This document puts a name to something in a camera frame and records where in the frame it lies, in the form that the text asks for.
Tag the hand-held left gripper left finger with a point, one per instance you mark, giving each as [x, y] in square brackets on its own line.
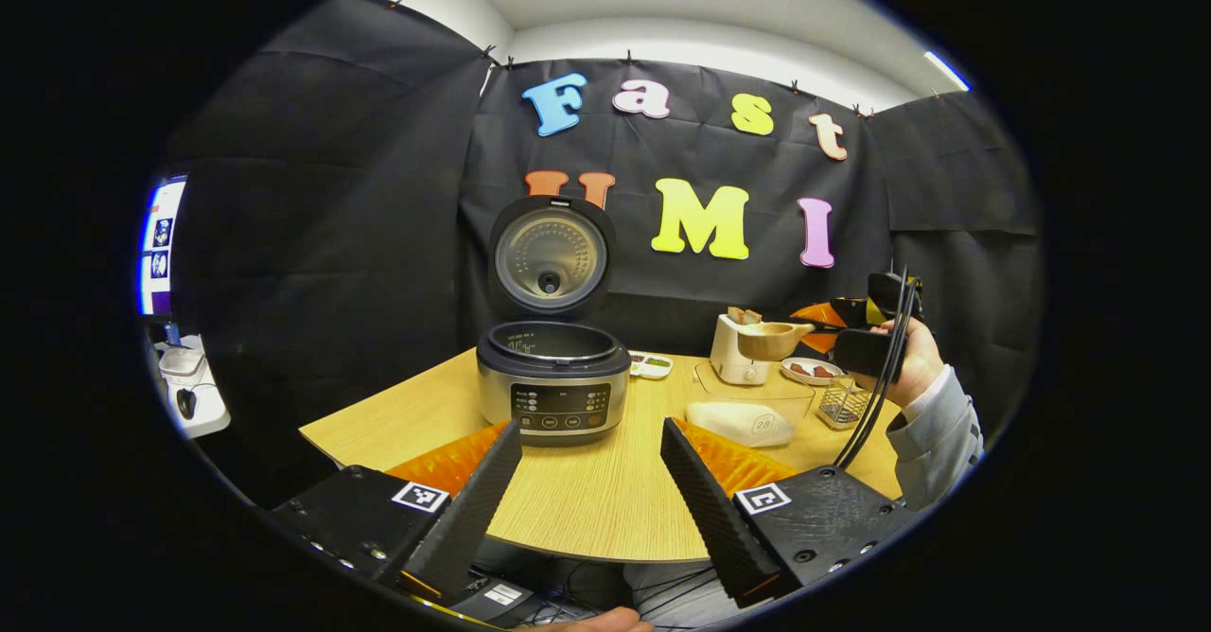
[473, 518]

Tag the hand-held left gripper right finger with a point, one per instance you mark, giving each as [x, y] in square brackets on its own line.
[714, 518]

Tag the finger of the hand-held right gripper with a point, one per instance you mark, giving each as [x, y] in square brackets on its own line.
[821, 342]
[828, 313]

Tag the wooden spoon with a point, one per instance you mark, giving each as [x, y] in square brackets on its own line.
[771, 341]

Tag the black silver rice cooker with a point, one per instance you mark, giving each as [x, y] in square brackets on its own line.
[553, 395]

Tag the round white plate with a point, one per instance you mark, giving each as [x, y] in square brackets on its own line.
[812, 381]

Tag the clear plastic container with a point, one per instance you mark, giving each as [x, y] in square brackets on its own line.
[757, 388]

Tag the white toaster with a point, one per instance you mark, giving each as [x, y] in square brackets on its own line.
[733, 359]

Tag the white divided condiment dish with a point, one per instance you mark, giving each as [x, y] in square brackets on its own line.
[653, 367]

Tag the black computer mouse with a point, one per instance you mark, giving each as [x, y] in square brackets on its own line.
[186, 404]

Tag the white side desk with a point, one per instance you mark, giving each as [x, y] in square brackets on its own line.
[180, 362]

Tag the computer monitor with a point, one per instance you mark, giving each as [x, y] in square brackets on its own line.
[159, 244]

